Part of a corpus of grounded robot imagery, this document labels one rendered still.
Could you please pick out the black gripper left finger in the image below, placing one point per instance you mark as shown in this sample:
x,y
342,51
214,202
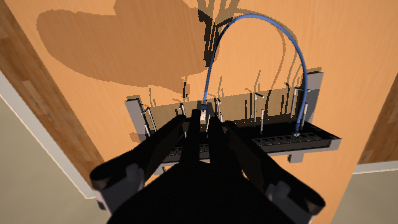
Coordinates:
x,y
118,179

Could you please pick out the blue patch cord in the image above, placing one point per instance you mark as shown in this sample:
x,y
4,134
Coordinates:
x,y
297,124

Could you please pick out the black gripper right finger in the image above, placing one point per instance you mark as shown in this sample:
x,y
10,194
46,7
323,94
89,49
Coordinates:
x,y
236,152

